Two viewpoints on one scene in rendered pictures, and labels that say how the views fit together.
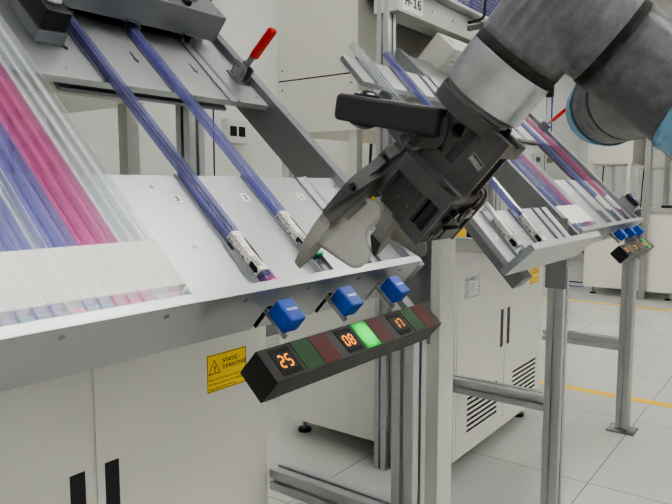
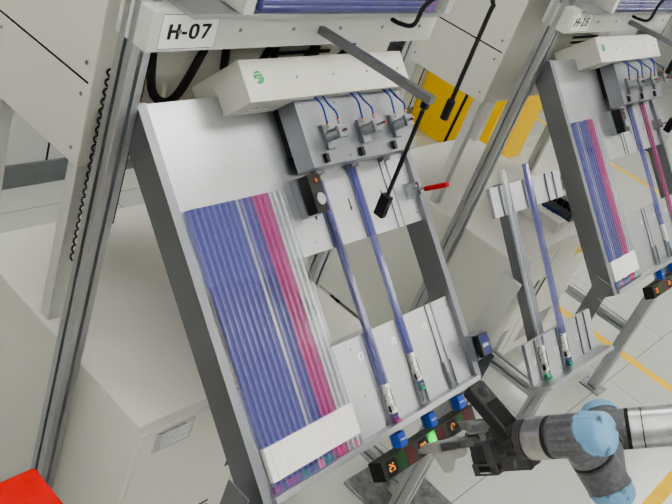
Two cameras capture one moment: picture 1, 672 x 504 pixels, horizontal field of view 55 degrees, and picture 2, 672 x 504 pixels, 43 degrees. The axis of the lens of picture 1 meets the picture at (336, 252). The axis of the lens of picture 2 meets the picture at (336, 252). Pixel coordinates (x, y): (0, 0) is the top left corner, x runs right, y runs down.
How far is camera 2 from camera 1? 124 cm
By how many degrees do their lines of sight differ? 25
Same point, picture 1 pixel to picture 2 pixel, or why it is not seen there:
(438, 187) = (495, 466)
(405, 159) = (486, 445)
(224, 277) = (375, 416)
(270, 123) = (418, 231)
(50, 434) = not seen: hidden behind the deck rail
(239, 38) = not seen: outside the picture
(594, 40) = (579, 466)
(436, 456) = not seen: hidden behind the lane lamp
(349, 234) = (448, 457)
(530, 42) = (555, 452)
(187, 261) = (361, 409)
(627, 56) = (588, 477)
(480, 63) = (533, 443)
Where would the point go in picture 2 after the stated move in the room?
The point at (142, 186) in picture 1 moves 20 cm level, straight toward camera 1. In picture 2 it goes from (346, 351) to (367, 427)
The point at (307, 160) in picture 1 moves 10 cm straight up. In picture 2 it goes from (434, 273) to (451, 237)
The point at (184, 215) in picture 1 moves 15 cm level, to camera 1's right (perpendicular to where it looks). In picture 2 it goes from (363, 370) to (434, 393)
